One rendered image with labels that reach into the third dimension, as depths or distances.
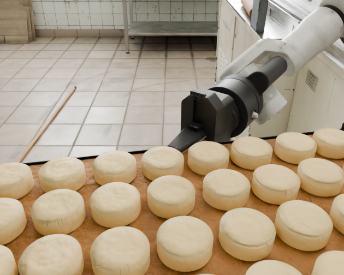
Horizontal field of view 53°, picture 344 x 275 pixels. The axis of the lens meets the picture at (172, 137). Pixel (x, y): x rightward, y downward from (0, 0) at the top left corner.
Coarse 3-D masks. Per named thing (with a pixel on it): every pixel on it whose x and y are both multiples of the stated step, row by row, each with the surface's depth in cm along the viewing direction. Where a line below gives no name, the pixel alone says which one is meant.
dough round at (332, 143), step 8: (328, 128) 46; (320, 136) 44; (328, 136) 44; (336, 136) 44; (320, 144) 43; (328, 144) 43; (336, 144) 43; (320, 152) 44; (328, 152) 43; (336, 152) 43
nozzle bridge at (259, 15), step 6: (258, 0) 153; (264, 0) 151; (258, 6) 153; (264, 6) 152; (252, 12) 163; (258, 12) 153; (264, 12) 153; (252, 18) 163; (258, 18) 155; (264, 18) 155; (252, 24) 164; (258, 24) 156; (264, 24) 156; (258, 30) 158
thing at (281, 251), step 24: (240, 168) 42; (144, 192) 38; (144, 216) 35; (192, 216) 35; (216, 216) 35; (24, 240) 32; (216, 240) 32; (336, 240) 32; (216, 264) 30; (240, 264) 30; (288, 264) 30; (312, 264) 30
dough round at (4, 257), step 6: (0, 246) 29; (0, 252) 28; (6, 252) 28; (0, 258) 28; (6, 258) 28; (12, 258) 28; (0, 264) 27; (6, 264) 27; (12, 264) 28; (0, 270) 27; (6, 270) 27; (12, 270) 27
